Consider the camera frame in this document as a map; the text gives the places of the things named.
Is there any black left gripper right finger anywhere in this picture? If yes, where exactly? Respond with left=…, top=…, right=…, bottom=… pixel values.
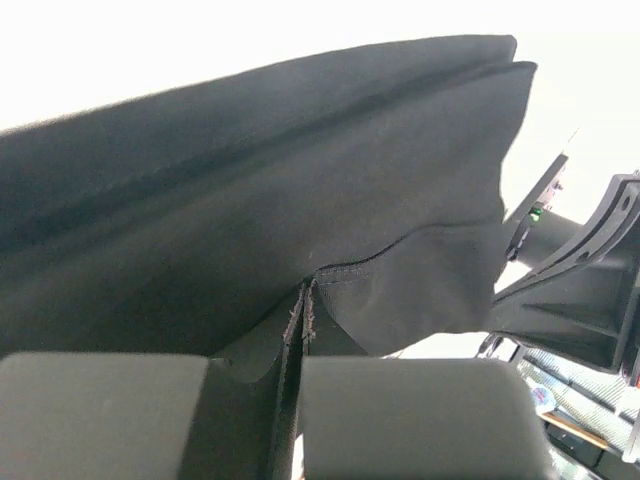
left=302, top=280, right=367, bottom=356

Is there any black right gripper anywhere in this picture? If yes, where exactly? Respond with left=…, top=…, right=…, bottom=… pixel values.
left=489, top=174, right=639, bottom=373

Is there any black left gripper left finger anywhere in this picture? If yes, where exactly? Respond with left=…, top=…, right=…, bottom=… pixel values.
left=179, top=286, right=306, bottom=479

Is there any black skirt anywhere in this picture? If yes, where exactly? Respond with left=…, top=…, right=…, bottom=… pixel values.
left=1, top=35, right=537, bottom=355

